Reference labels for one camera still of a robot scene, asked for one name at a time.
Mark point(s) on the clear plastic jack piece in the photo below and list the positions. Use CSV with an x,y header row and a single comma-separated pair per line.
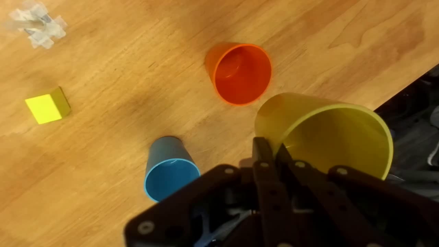
x,y
38,25

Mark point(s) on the yellow cube block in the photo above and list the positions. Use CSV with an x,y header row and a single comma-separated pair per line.
x,y
45,107

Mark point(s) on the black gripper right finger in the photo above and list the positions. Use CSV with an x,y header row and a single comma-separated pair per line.
x,y
357,210

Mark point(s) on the blue plastic cup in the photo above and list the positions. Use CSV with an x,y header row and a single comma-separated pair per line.
x,y
169,176

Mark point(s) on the orange plastic cup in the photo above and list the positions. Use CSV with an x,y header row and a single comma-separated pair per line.
x,y
240,76

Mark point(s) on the yellow plastic cup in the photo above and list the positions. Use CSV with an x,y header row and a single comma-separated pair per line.
x,y
337,141

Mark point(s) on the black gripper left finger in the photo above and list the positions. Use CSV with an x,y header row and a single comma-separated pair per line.
x,y
228,206

